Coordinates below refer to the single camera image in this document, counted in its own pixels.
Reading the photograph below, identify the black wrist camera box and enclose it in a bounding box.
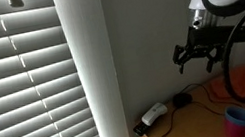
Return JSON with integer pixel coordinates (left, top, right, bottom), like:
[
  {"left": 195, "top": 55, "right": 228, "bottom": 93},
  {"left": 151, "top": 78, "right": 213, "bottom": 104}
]
[{"left": 185, "top": 18, "right": 245, "bottom": 54}]

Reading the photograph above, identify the white window frame trim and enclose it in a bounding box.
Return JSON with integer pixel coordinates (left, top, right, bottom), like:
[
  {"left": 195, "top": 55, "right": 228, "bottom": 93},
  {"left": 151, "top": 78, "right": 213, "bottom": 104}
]
[{"left": 51, "top": 0, "right": 131, "bottom": 137}]

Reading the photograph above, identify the black remote controller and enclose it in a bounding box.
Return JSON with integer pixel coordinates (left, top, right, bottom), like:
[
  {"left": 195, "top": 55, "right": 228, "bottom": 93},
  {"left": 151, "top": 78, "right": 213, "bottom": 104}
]
[{"left": 131, "top": 119, "right": 154, "bottom": 137}]

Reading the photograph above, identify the black round puck device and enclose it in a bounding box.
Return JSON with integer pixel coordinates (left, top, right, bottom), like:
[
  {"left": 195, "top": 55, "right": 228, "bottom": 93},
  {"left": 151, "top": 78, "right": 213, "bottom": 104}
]
[{"left": 171, "top": 90, "right": 195, "bottom": 110}]

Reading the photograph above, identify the white slatted window blind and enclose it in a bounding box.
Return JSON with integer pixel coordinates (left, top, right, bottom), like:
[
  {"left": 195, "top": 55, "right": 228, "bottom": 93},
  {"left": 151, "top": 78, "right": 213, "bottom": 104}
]
[{"left": 0, "top": 0, "right": 105, "bottom": 137}]

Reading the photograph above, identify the pink cup blue rim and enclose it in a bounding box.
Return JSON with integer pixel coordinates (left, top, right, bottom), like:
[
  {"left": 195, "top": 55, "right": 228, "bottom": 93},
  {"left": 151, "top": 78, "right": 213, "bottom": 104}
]
[{"left": 220, "top": 103, "right": 245, "bottom": 137}]

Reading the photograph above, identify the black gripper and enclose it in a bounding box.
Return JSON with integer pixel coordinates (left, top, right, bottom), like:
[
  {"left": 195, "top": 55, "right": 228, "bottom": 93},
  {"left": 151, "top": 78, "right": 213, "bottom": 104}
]
[{"left": 169, "top": 36, "right": 229, "bottom": 79}]

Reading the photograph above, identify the thin dark red cable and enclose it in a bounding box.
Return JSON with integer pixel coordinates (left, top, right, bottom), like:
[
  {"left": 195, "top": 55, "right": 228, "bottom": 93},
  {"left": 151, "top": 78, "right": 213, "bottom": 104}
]
[
  {"left": 177, "top": 75, "right": 244, "bottom": 124},
  {"left": 140, "top": 104, "right": 185, "bottom": 137}
]

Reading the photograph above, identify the dark blind wand knob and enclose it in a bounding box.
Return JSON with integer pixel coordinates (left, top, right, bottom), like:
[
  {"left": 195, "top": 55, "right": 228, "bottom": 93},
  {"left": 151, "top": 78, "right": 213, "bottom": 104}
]
[{"left": 7, "top": 0, "right": 25, "bottom": 10}]

